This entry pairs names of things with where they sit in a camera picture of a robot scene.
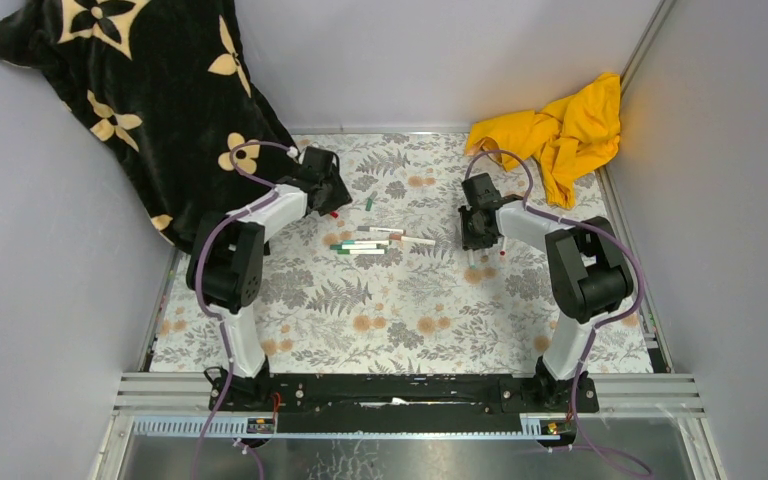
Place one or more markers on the green marker pen lower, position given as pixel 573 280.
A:
pixel 355 252

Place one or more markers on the black floral blanket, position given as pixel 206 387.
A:
pixel 165 86

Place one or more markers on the green marker pen upper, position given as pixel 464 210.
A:
pixel 361 245

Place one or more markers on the brown end marker pen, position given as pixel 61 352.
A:
pixel 378 229

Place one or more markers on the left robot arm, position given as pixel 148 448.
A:
pixel 226 264

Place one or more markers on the brown cap marker pen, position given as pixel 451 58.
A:
pixel 410 239

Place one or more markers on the aluminium frame rails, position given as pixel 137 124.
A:
pixel 177 404

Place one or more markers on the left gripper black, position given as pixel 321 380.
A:
pixel 338 196

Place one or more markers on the yellow cloth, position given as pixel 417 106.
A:
pixel 569 138

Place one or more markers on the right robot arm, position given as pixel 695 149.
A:
pixel 589 274

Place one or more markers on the floral patterned table mat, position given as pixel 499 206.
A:
pixel 417 308

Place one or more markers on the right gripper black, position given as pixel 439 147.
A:
pixel 468 241

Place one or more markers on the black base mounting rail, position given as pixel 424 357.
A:
pixel 399 404

